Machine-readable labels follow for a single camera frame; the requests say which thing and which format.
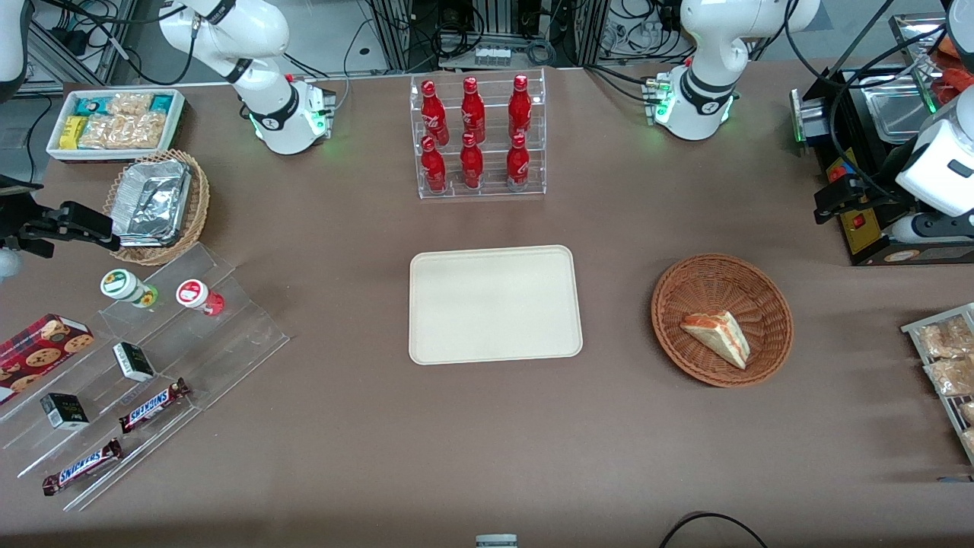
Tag right arm dark gripper body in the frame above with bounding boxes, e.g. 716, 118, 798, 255
0, 177, 43, 258

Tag triangular sandwich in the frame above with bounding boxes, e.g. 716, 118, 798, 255
680, 310, 752, 371

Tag light wicker basket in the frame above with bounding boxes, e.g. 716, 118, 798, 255
103, 148, 211, 267

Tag tray of packaged snacks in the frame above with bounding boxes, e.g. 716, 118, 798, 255
901, 302, 974, 467

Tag brown wicker basket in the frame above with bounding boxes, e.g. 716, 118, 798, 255
651, 253, 794, 388

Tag cream plastic tray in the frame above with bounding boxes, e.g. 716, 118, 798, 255
409, 244, 584, 366

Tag black hot food display case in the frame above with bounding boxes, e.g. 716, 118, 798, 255
790, 11, 974, 267

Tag steel food pan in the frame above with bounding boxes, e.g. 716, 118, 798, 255
864, 75, 941, 145

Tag stack of foil trays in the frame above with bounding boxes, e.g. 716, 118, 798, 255
112, 158, 193, 249

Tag green label yogurt cup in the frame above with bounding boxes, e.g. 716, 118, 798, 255
100, 269, 160, 309

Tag white rectangular snack bin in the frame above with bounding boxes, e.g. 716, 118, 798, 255
46, 88, 188, 165

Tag large clear cracker bag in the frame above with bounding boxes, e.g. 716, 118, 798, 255
78, 113, 167, 150

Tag small clear cracker bag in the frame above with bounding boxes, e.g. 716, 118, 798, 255
107, 92, 153, 119

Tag red cookie box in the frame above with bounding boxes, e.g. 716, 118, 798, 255
0, 313, 95, 406

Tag red label yogurt cup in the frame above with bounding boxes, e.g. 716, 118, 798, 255
176, 279, 226, 317

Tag small black box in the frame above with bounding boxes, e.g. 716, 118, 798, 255
40, 393, 91, 432
113, 342, 156, 383

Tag clear acrylic stepped shelf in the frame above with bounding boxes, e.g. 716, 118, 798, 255
0, 242, 291, 512

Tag snickers chocolate bar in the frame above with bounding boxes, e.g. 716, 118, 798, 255
42, 438, 123, 497
119, 378, 192, 435

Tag red cola bottle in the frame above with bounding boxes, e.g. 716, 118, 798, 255
460, 132, 485, 190
460, 76, 487, 142
508, 74, 533, 139
506, 133, 532, 192
421, 135, 449, 194
420, 79, 450, 144

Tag clear acrylic bottle rack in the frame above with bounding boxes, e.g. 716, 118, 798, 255
409, 68, 548, 201

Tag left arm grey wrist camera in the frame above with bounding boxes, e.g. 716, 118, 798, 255
889, 213, 974, 245

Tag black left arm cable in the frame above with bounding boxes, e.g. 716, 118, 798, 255
784, 0, 974, 200

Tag black cable loop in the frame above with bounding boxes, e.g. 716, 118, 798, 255
658, 511, 769, 548

